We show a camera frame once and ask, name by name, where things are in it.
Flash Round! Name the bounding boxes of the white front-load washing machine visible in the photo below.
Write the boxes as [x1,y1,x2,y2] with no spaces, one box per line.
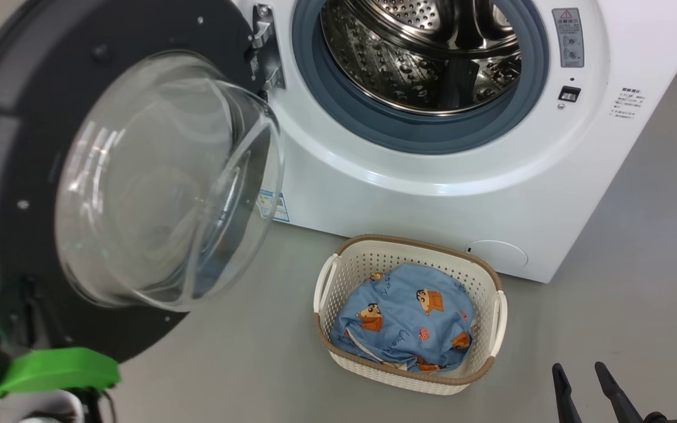
[230,0,677,284]

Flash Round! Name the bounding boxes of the blue cartoon print garment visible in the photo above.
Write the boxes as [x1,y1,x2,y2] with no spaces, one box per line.
[330,263,477,374]

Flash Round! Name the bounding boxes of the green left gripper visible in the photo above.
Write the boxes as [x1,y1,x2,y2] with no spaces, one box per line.
[0,348,120,406]

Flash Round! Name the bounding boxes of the black round glass washer door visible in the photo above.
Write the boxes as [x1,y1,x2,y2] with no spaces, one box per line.
[0,0,286,365]

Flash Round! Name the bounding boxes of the grey warning sticker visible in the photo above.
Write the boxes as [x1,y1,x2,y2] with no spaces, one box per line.
[552,7,585,68]

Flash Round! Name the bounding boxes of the cream perforated laundry basket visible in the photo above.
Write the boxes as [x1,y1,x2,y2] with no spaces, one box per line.
[313,234,508,395]

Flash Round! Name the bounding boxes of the blue energy label sticker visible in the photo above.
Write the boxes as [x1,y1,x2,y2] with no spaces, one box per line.
[256,189,290,223]

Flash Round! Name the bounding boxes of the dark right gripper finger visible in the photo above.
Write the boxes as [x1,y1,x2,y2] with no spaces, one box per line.
[552,363,581,423]
[595,361,646,423]

